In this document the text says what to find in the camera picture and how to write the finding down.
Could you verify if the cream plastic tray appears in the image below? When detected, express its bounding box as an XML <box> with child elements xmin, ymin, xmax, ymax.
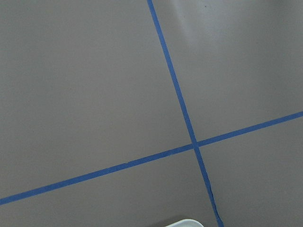
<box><xmin>165</xmin><ymin>219</ymin><xmax>204</xmax><ymax>227</ymax></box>

